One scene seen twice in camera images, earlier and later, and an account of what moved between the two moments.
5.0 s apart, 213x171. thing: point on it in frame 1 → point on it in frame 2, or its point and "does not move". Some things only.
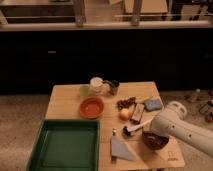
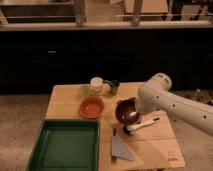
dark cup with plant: x=113 y=85 does not move
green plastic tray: x=66 y=145 does not move
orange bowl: x=91 y=107 does not move
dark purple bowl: x=155 y=141 → x=126 y=111
